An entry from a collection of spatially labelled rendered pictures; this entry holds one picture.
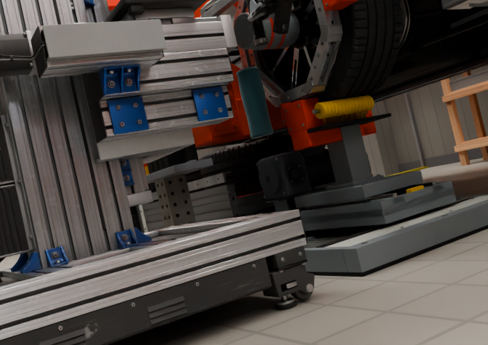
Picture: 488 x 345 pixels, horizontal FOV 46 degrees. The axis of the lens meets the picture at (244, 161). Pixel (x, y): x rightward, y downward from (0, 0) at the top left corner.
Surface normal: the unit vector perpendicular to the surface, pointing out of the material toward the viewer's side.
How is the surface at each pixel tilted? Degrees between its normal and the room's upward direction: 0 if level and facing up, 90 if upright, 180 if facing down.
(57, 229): 90
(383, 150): 90
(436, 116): 90
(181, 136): 90
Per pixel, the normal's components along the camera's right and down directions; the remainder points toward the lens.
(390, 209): 0.51, -0.15
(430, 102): -0.84, 0.18
